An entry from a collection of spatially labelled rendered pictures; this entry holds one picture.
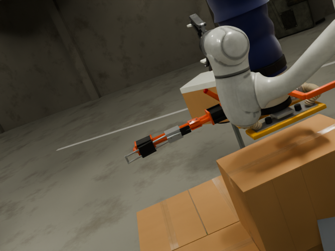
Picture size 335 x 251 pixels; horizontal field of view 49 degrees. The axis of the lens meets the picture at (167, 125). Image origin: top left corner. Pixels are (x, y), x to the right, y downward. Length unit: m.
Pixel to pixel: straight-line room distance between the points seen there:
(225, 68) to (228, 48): 0.07
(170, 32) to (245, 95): 10.07
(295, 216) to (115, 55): 10.37
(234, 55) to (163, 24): 10.13
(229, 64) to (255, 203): 0.77
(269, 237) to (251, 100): 0.83
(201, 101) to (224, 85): 2.38
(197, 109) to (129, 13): 8.09
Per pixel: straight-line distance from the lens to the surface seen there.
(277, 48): 1.61
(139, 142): 1.62
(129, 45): 11.47
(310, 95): 1.49
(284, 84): 1.02
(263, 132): 1.58
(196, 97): 3.41
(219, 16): 1.57
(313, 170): 1.66
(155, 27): 11.14
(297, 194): 1.67
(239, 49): 0.97
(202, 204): 2.39
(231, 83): 1.02
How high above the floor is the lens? 1.73
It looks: 16 degrees down
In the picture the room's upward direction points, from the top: 23 degrees counter-clockwise
